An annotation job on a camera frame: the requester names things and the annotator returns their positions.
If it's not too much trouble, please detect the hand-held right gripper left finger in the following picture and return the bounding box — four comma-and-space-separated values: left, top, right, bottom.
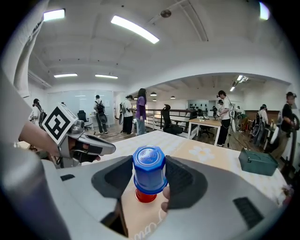
41, 155, 134, 240

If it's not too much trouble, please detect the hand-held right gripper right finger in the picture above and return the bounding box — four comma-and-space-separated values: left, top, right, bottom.
150, 155, 288, 240

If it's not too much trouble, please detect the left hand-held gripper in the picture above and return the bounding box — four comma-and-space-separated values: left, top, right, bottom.
41, 103, 116, 169

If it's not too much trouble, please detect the blue paper cup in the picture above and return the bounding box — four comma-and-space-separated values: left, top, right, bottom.
132, 145, 168, 195

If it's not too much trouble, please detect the red paper cup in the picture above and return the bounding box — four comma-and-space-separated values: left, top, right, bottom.
135, 189, 158, 204

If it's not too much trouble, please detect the person's left forearm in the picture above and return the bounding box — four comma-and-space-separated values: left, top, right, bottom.
18, 120, 60, 158

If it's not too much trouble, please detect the person's left hand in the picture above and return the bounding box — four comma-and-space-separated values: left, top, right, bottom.
69, 140, 102, 164

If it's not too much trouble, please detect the person's right hand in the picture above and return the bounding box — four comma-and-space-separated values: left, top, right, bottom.
161, 186, 171, 213

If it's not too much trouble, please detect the black office chair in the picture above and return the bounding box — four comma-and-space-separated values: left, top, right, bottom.
199, 125, 213, 139
77, 110, 93, 131
160, 104, 185, 135

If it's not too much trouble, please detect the dark green box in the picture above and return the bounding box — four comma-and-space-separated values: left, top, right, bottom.
238, 148, 279, 177

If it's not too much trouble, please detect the checked flower tablecloth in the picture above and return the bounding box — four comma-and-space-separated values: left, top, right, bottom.
82, 130, 290, 239

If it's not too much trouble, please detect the wooden desk with white legs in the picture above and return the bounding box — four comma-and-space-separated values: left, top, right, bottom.
187, 117, 222, 146

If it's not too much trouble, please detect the black metal railing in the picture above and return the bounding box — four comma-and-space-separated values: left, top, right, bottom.
145, 108, 199, 132

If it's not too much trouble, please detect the person's white shirt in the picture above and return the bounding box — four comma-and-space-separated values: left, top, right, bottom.
0, 0, 51, 150

